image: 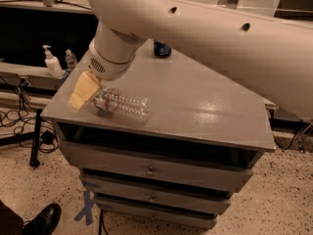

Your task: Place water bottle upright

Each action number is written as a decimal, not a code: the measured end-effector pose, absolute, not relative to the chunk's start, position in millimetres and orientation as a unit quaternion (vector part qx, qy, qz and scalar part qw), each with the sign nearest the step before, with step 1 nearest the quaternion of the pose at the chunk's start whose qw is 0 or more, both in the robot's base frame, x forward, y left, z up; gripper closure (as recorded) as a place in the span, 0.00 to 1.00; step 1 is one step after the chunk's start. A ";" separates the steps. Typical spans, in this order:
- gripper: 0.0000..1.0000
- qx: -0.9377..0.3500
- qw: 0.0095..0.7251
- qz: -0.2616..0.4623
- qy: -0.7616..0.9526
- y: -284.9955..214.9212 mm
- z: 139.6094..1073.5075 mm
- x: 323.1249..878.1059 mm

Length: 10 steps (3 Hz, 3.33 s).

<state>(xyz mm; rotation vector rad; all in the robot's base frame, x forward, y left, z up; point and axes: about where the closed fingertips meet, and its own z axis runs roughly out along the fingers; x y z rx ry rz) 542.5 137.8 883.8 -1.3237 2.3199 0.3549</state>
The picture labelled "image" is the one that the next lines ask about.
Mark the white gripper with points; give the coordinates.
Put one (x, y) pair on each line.
(107, 69)

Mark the clear plastic water bottle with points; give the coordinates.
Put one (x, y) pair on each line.
(123, 104)

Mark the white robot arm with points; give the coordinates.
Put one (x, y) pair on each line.
(271, 57)

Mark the small clear bottle on shelf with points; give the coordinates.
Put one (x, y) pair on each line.
(70, 60)

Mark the white pump dispenser bottle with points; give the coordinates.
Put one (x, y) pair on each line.
(52, 63)

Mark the blue soda can upright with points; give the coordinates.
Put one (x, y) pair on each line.
(161, 50)

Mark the top grey drawer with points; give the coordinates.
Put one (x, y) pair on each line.
(213, 176)

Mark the grey drawer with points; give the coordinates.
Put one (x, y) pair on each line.
(150, 194)
(213, 176)
(156, 212)

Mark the black stand leg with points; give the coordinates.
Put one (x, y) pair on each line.
(34, 162)

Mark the middle grey drawer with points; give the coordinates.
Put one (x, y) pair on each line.
(150, 194)

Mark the blue tape cross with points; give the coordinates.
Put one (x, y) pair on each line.
(86, 211)

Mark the grey drawer cabinet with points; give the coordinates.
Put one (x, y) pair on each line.
(197, 116)

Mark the bottom grey drawer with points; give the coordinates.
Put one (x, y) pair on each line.
(156, 212)

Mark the black leather shoe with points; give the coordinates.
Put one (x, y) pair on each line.
(45, 222)

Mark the metal railing frame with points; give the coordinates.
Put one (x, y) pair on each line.
(114, 12)

